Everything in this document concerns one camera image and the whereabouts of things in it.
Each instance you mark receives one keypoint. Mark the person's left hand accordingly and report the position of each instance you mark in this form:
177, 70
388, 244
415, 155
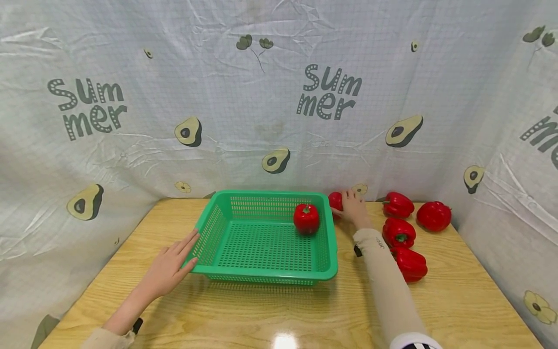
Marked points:
168, 271

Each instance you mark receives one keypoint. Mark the person's right hand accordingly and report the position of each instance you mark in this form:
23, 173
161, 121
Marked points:
356, 212

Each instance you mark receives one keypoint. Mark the person's left thumb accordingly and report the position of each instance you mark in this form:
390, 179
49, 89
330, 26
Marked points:
191, 266

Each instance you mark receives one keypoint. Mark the person's right thumb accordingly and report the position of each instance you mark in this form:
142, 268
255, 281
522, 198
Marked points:
338, 211

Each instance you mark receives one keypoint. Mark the person's left fingers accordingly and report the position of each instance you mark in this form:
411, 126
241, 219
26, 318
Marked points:
185, 240

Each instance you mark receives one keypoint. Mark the person's right fingers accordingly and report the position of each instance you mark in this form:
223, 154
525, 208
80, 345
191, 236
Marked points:
351, 198

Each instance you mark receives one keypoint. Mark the red bell pepper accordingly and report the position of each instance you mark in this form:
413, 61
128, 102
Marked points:
306, 220
399, 205
335, 200
410, 264
399, 233
434, 216

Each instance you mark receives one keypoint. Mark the green plastic perforated basket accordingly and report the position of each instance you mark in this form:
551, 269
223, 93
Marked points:
261, 252

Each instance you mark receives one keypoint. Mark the person's left forearm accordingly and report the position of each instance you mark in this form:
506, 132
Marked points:
122, 317

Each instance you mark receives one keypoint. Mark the person's right forearm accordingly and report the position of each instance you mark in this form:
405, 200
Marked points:
388, 286

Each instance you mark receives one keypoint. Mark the black wrist band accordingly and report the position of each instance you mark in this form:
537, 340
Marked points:
137, 325
358, 251

